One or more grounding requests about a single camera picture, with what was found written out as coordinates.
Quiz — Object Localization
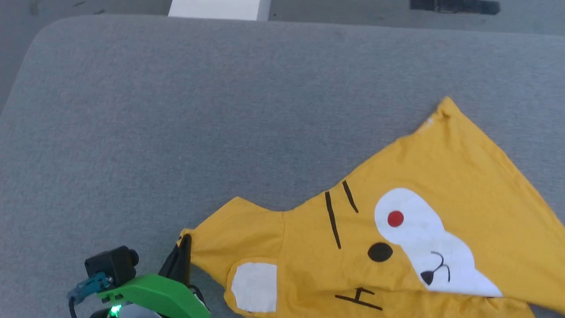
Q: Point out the teal plug camera cable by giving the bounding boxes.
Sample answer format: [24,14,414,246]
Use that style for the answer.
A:
[66,273,112,318]

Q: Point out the dark metal frame foot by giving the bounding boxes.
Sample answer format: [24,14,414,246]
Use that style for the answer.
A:
[410,0,501,15]

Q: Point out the yellow cartoon face t-shirt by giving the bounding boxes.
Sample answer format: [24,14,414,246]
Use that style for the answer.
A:
[178,96,565,318]

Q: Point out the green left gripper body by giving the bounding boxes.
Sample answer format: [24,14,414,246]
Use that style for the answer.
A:
[90,274,211,318]

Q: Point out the white flat box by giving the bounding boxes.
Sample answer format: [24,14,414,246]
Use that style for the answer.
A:
[168,0,271,21]

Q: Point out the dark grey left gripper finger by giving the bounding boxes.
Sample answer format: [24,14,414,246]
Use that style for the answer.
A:
[158,234,192,286]

